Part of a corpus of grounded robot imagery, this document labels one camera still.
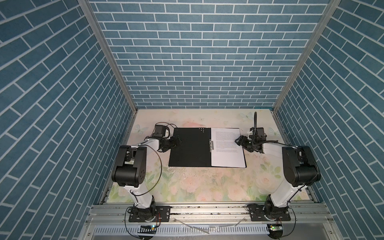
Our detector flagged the text paper sheet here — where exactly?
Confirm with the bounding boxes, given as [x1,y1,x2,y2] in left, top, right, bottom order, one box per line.
[211,128,247,168]

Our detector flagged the red folder with black inside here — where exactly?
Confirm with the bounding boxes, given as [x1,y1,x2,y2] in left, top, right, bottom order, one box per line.
[168,127,247,169]

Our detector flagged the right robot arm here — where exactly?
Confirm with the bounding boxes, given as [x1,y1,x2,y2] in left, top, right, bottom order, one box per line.
[235,136,321,213]

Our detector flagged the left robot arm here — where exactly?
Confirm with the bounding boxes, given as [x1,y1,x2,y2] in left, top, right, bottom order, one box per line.
[111,137,182,210]

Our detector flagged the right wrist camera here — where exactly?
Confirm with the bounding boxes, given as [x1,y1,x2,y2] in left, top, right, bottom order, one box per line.
[248,127,266,137]

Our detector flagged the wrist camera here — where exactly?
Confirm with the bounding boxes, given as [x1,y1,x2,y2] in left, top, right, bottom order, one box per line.
[152,125,170,139]
[248,127,266,137]

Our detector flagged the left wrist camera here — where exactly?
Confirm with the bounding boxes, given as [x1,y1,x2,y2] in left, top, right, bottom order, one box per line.
[152,125,170,139]

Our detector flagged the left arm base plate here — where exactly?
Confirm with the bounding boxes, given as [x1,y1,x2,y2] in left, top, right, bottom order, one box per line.
[127,206,171,223]

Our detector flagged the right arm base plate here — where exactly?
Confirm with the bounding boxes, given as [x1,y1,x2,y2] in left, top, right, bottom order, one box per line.
[246,204,291,222]

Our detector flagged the aluminium front rail frame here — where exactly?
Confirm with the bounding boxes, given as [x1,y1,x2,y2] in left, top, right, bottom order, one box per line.
[79,201,342,240]

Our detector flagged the aluminium right corner post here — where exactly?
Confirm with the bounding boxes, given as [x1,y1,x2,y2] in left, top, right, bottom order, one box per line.
[272,0,341,115]

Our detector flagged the aluminium corner post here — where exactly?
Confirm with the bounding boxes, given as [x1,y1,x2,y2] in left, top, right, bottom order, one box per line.
[78,0,138,115]
[272,0,341,115]

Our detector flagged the aluminium left corner post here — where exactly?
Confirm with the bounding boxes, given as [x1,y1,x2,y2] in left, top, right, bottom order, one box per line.
[78,0,138,115]

